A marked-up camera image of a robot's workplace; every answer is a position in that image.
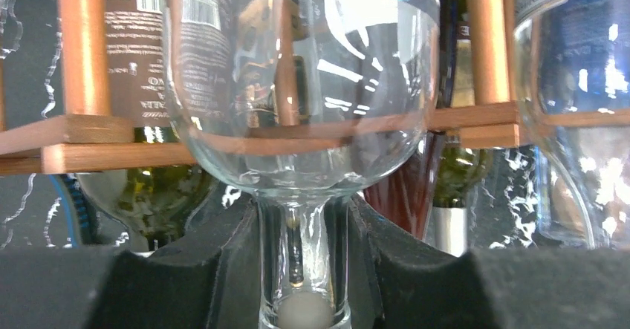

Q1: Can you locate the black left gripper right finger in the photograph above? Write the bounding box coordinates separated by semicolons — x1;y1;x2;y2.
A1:
348;196;629;328

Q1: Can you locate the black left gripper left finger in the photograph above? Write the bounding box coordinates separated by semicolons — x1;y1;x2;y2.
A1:
1;198;260;328

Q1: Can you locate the clear glass bottle dark label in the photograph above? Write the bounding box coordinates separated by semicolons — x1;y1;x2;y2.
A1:
163;0;446;328

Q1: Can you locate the clear bottle white label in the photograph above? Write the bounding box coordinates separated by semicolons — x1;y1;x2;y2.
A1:
513;0;629;250

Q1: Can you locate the dark bottle gold cap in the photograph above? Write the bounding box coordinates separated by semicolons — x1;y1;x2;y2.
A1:
363;0;461;240

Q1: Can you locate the clear bottle lower rack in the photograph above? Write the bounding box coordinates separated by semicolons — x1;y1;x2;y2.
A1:
431;22;493;257

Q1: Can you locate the brown wooden wine rack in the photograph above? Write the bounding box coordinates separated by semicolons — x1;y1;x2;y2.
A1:
0;0;630;176

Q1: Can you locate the green bottle silver cap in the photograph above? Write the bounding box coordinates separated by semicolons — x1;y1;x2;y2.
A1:
76;0;218;256

